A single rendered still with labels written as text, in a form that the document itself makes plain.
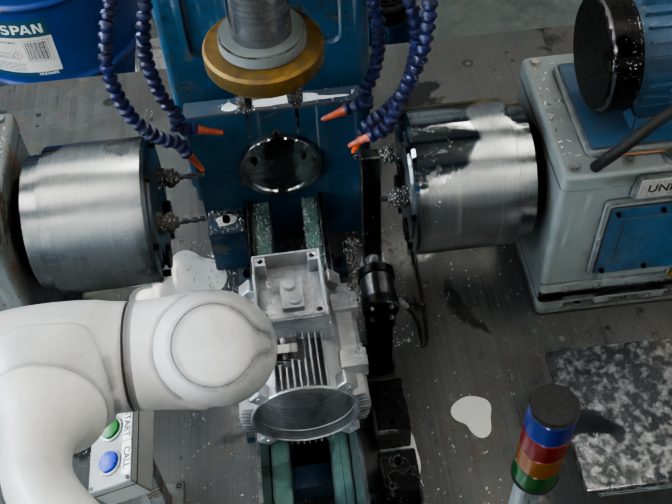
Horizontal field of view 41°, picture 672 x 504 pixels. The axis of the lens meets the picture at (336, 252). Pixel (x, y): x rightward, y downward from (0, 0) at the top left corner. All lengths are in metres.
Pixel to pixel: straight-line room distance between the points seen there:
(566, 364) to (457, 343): 0.23
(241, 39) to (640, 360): 0.80
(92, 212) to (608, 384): 0.85
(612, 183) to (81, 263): 0.84
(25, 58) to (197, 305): 2.29
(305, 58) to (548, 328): 0.68
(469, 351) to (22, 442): 1.02
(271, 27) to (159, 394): 0.65
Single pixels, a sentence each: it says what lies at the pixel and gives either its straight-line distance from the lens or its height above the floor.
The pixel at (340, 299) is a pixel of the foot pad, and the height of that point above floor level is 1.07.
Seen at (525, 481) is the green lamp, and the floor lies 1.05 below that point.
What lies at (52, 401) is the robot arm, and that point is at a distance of 0.78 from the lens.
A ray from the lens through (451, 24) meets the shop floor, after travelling 3.57.
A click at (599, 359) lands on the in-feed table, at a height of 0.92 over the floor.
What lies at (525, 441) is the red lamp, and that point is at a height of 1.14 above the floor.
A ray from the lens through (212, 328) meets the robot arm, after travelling 0.75.
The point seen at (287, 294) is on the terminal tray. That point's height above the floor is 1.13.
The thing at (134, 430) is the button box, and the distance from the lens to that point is 1.28.
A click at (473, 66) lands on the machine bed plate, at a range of 2.14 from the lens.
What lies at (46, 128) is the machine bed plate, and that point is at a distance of 2.13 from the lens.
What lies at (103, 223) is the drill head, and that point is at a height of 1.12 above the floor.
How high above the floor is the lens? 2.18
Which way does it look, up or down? 52 degrees down
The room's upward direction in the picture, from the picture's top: 4 degrees counter-clockwise
